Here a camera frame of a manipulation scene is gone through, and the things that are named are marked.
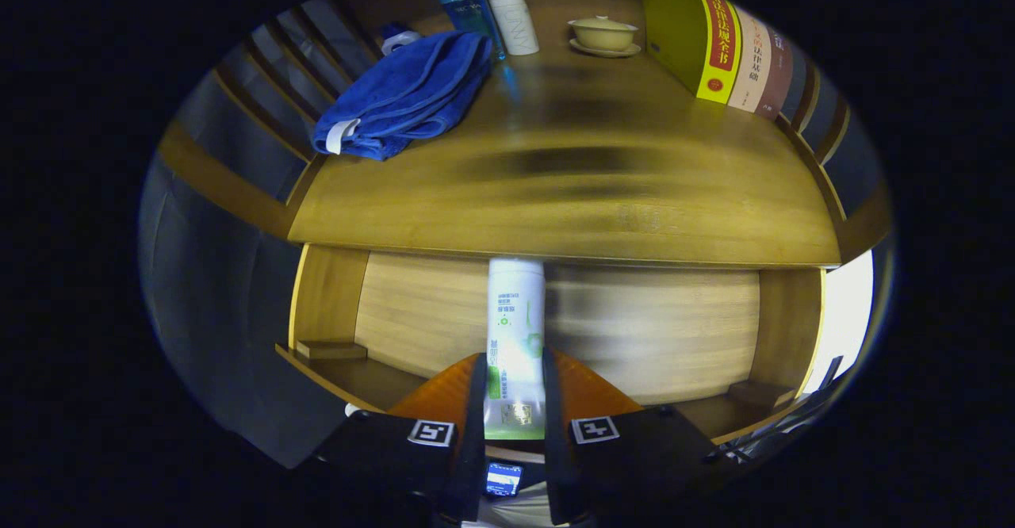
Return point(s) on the wooden countertop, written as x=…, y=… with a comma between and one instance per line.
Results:
x=595, y=195

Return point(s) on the small white blue-capped bottle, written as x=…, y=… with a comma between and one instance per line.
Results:
x=399, y=36

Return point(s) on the white tube with green label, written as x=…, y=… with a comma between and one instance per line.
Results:
x=515, y=314

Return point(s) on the brown book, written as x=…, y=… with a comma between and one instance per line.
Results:
x=775, y=76

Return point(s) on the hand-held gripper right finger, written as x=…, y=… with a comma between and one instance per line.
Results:
x=553, y=449

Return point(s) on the blue folded towel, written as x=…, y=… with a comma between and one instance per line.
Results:
x=404, y=92

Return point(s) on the yellow book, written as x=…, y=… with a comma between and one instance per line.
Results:
x=674, y=28

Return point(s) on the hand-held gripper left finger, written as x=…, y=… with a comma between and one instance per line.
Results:
x=476, y=433

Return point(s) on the wooden drawer with black knob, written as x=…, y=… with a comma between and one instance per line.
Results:
x=634, y=330

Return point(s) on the beige lidded teacup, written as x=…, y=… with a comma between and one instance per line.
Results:
x=603, y=34

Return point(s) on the smartphone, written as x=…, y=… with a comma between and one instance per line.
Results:
x=503, y=480

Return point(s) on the orange and white book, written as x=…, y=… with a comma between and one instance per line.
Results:
x=753, y=68

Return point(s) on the white pump bottle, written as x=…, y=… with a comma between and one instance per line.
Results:
x=515, y=24

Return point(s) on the teal bottle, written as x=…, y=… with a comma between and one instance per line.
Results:
x=468, y=9

